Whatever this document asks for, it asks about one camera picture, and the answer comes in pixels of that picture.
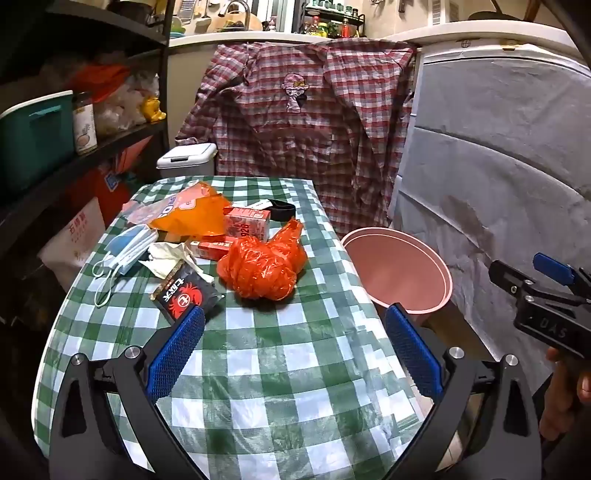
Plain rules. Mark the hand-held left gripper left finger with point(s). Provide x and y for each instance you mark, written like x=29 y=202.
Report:
x=178 y=355

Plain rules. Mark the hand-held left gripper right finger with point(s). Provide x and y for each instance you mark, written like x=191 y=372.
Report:
x=413 y=355

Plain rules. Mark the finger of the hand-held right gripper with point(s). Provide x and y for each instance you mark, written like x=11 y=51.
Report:
x=508 y=277
x=554 y=270

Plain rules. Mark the black snack packet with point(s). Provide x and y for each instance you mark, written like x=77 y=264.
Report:
x=184 y=295

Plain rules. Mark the pink plastic bin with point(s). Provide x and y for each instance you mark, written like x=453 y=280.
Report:
x=392 y=267

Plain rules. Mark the white tissue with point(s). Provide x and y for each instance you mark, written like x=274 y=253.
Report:
x=168 y=256

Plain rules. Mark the red white carton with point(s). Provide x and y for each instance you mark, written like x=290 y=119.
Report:
x=212 y=248

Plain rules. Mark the blue face mask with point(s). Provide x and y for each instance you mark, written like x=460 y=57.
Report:
x=129 y=244

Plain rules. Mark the red plastic bag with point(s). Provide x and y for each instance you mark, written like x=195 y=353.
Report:
x=263 y=263

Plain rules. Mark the orange translucent plastic bag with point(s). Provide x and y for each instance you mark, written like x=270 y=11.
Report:
x=198 y=217

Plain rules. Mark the pink white plastic packet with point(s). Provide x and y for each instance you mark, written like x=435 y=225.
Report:
x=147 y=210

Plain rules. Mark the red drink carton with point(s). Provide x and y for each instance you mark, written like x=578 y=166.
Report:
x=244 y=221

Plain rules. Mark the person's right hand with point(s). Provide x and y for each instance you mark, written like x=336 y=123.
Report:
x=556 y=410

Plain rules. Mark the green checked tablecloth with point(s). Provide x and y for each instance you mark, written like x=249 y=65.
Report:
x=277 y=350

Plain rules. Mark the grey cloth cover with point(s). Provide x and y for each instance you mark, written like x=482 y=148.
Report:
x=498 y=161

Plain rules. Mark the white printed bag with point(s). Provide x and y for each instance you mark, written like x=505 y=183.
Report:
x=74 y=235

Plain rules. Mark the red cardboard box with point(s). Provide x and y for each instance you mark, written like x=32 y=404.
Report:
x=101 y=189

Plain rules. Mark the white lidded bin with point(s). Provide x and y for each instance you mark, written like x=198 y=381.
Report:
x=184 y=157

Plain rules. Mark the red plaid shirt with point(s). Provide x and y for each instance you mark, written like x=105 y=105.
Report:
x=300 y=152

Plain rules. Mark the yellow figurine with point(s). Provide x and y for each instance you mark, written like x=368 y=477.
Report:
x=153 y=108

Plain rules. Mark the glass jar with label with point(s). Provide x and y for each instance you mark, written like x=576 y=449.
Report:
x=84 y=124

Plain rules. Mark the white plastic bags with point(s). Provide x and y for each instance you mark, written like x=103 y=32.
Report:
x=124 y=106

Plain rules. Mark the teal storage box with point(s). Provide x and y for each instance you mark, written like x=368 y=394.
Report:
x=37 y=138

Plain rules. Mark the black wok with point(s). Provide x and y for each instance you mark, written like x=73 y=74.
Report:
x=496 y=16

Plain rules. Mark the spice rack with bottles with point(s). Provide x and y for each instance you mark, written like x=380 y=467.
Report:
x=332 y=23

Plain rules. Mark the black metal shelf rack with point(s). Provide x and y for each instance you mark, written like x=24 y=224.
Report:
x=138 y=44

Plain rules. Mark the white kitchen counter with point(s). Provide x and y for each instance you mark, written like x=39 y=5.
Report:
x=277 y=36

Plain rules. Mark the metal faucet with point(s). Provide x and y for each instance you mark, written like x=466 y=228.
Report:
x=238 y=9

